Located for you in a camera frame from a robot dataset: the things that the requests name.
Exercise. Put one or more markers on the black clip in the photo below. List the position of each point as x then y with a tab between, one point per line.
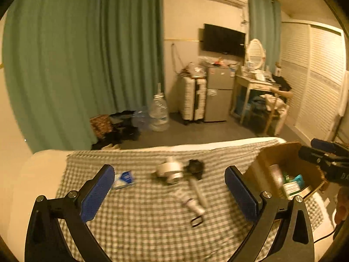
196	221

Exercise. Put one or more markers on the brown patterned bag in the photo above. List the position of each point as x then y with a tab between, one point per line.
101	125

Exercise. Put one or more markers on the dark clothes pile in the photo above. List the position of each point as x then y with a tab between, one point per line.
122	133

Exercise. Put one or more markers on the brown cardboard box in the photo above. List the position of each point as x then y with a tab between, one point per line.
261	161

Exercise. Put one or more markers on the white mattress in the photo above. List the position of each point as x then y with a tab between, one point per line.
35	174

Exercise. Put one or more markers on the white tape roll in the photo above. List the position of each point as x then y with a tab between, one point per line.
167	169

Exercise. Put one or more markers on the black round object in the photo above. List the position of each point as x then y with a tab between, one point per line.
195	166

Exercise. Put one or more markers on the white ribbed suitcase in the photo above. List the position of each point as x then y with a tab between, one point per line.
190	98

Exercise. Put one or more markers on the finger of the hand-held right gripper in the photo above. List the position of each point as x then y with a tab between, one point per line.
324	144
312	154

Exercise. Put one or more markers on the blue plastic water bottle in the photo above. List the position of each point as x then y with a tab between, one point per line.
140	118

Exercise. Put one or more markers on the wooden chair with clothes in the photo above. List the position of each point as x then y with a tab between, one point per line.
275	106

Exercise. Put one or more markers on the white vanity desk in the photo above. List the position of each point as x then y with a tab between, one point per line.
255	86

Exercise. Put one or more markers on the teal packet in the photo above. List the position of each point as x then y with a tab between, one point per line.
297	180

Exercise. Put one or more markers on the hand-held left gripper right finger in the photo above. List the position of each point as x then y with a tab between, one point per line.
242	193

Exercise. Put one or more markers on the white louvered wardrobe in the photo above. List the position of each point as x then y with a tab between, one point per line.
310	82

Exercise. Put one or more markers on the person's right hand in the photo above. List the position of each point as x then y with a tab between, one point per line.
342	207

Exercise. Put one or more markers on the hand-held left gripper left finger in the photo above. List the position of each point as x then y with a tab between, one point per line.
99	193

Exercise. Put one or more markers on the large clear water jug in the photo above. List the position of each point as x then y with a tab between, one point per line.
159	112

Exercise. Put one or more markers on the grey stick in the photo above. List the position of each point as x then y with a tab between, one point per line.
200	193

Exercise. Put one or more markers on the black bag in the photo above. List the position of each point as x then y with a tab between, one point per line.
282	83

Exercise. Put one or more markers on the wide green curtain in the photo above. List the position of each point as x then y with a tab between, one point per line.
81	60

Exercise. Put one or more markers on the grey checkered blanket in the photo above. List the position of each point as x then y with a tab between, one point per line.
147	218

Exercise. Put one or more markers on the black wall television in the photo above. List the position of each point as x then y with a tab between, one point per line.
223	41

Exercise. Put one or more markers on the white tube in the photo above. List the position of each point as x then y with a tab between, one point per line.
188	202

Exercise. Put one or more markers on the grey mini fridge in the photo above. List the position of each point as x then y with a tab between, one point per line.
219	95

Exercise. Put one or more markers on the blue tissue pack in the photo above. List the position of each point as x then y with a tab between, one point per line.
125	178

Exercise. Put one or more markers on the narrow green curtain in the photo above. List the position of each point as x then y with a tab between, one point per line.
263	24

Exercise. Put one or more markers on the oval vanity mirror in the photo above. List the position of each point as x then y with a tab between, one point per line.
255	53

